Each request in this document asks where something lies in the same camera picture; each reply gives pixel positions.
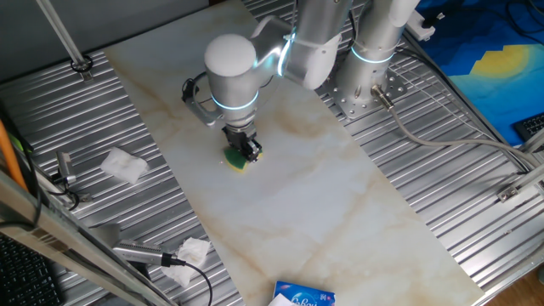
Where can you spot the blue and yellow mat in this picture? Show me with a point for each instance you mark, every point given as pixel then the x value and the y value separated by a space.
pixel 489 85

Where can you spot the small black keyboard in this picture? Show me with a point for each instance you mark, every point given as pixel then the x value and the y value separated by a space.
pixel 531 125

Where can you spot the green and yellow sponge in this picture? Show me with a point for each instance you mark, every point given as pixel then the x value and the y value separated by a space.
pixel 234 159

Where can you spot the marble pattern tile slab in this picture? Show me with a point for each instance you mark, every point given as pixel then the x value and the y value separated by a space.
pixel 297 212

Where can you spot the crumpled white tissue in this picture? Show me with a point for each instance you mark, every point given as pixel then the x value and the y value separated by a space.
pixel 191 253

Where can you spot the orange pole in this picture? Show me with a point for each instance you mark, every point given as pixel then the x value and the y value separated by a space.
pixel 8 155

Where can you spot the gray wrist camera with bracket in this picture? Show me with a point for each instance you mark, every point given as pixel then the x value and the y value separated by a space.
pixel 202 112

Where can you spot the aluminium profile with bracket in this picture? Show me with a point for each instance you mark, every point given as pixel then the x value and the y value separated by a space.
pixel 508 194

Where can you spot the black metal clamp tool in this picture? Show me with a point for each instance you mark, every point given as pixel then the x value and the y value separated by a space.
pixel 64 166

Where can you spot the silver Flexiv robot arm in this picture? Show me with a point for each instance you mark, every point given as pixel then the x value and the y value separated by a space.
pixel 234 76

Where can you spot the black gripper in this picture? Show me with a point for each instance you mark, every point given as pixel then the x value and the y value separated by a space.
pixel 239 136

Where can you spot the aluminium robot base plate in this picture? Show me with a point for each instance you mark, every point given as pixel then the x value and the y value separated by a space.
pixel 350 109

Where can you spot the white tissue sheet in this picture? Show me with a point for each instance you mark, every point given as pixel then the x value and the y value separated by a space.
pixel 280 301

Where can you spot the folded white gauze pad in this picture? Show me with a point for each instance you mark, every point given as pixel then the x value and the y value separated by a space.
pixel 124 166

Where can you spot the aluminium frame bar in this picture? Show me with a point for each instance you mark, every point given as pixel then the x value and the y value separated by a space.
pixel 42 221

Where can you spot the white power strip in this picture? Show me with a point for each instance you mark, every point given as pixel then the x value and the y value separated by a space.
pixel 418 25

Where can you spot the silver finned camera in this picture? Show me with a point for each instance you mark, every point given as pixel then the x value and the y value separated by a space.
pixel 136 254

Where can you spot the blue tissue pack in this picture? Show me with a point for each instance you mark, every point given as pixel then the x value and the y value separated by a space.
pixel 306 295

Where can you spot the aluminium pole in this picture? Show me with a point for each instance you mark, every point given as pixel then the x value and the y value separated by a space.
pixel 63 33

